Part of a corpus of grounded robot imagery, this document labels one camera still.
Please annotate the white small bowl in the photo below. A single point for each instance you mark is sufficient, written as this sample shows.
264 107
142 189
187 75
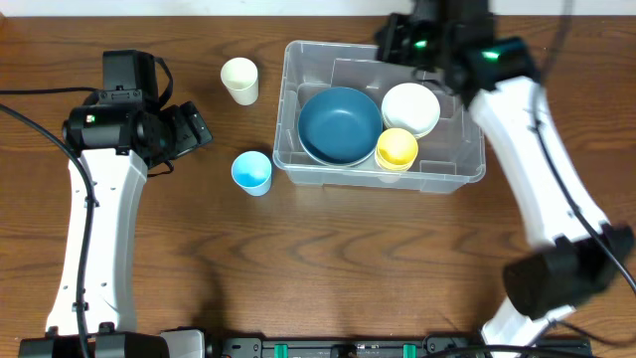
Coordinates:
412 107

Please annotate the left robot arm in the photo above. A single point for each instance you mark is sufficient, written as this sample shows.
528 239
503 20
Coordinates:
113 139

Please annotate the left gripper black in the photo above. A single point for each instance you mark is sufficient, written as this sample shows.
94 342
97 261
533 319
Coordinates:
189 128

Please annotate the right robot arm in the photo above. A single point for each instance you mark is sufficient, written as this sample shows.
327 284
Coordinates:
577 252

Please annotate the clear plastic storage bin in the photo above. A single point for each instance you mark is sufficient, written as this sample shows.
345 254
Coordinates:
450 156

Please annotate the large cream bowl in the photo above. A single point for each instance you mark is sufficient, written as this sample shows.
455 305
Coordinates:
333 162

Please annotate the yellow cup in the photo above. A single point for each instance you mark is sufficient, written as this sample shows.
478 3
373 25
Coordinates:
396 150

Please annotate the cream paper cup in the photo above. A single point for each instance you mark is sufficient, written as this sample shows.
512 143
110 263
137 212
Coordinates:
240 78

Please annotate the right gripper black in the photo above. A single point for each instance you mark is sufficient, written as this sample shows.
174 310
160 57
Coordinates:
393 41

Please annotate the light blue paper cup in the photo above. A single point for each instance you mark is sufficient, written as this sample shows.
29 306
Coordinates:
252 171

